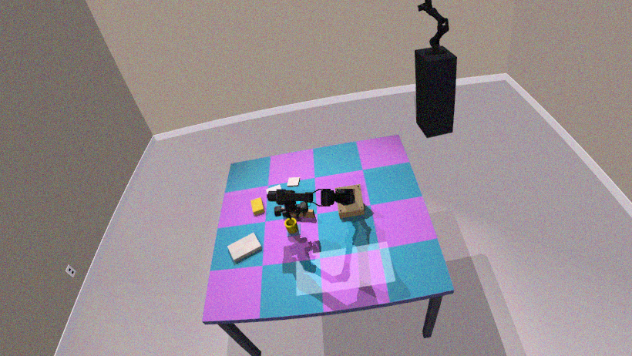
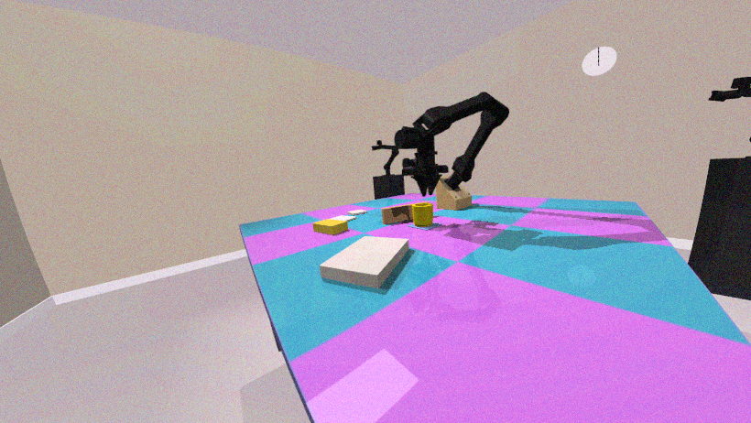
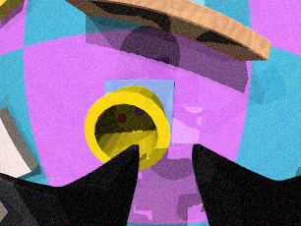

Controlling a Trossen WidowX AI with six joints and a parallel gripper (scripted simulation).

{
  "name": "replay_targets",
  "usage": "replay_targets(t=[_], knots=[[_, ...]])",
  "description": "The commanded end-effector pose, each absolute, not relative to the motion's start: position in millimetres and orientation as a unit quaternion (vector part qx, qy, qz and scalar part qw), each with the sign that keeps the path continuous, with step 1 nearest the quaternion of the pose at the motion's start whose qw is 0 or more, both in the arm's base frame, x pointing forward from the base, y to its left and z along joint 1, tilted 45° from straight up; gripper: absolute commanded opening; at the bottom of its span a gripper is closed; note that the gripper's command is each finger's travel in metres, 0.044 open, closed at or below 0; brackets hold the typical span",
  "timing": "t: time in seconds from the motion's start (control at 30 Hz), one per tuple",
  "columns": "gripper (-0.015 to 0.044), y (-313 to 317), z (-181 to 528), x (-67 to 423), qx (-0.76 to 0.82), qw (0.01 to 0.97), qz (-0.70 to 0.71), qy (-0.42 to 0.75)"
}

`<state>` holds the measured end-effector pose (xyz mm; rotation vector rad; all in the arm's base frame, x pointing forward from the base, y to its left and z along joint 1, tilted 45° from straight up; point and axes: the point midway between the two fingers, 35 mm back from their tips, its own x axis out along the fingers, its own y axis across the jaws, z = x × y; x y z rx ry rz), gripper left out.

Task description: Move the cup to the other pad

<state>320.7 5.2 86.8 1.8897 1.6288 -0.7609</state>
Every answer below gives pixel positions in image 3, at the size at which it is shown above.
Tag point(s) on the tan wooden curved bar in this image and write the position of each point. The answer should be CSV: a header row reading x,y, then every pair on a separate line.
x,y
187,19

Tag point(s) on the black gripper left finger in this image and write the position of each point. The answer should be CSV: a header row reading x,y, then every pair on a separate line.
x,y
101,198

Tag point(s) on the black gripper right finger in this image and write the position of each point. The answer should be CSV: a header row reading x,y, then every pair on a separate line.
x,y
234,196

